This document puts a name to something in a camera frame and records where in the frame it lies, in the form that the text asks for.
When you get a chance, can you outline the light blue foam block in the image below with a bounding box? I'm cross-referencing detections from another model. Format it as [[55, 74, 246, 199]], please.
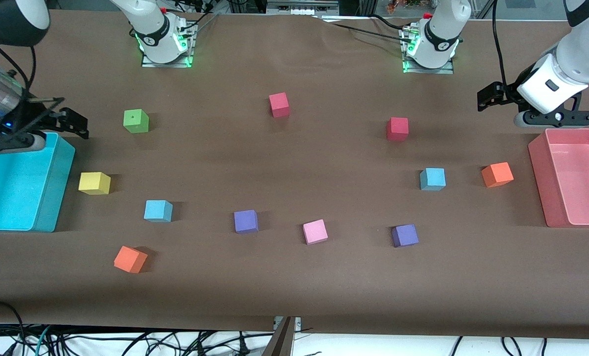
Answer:
[[144, 200, 173, 223], [419, 168, 447, 191]]

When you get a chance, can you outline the yellow foam block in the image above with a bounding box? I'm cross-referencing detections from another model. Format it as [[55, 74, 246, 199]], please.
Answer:
[[78, 172, 111, 195]]

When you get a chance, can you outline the green foam block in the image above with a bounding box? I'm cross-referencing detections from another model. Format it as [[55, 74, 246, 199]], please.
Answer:
[[123, 109, 150, 134]]

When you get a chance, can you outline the orange foam block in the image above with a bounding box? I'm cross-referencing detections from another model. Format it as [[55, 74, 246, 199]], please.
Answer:
[[114, 245, 148, 274], [481, 162, 514, 188]]

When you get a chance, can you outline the cyan plastic bin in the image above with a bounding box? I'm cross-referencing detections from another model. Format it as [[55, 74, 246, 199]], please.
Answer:
[[0, 132, 76, 233]]

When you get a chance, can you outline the red foam block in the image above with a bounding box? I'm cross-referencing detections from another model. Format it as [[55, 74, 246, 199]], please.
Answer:
[[387, 117, 409, 142], [269, 92, 290, 118]]

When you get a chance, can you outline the pink plastic bin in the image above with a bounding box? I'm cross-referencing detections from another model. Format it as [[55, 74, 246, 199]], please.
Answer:
[[528, 128, 589, 228]]

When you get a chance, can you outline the orange background object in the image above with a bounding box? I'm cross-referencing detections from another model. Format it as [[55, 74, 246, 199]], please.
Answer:
[[386, 0, 426, 13]]

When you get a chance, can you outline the purple foam block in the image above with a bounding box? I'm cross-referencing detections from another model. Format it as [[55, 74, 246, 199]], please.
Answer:
[[391, 224, 419, 248], [234, 210, 259, 234]]

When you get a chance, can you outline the pink foam block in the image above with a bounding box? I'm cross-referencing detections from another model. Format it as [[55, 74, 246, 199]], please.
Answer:
[[303, 219, 328, 245]]

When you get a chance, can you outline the table cover sheet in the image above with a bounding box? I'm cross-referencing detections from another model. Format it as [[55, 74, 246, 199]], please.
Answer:
[[0, 9, 589, 340]]

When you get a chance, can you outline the dark support beam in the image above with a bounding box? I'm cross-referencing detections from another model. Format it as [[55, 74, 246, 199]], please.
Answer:
[[262, 316, 296, 356]]

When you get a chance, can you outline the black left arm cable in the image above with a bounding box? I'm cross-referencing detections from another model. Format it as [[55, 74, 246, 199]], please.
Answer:
[[491, 0, 510, 87]]

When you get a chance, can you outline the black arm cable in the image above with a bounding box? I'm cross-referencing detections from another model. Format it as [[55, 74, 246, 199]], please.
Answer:
[[491, 0, 510, 87], [0, 44, 38, 99]]

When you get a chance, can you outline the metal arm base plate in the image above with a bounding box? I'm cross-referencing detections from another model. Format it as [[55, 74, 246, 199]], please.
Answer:
[[401, 25, 456, 75], [141, 20, 197, 69]]

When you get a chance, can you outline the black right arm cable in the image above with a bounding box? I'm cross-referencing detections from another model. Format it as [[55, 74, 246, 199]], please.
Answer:
[[0, 44, 38, 99]]

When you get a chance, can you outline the teal cable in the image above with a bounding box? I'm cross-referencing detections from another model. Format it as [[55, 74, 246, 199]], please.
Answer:
[[25, 325, 53, 356]]

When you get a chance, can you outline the small metal bracket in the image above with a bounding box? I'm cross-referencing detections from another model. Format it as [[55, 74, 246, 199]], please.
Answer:
[[273, 316, 302, 333]]

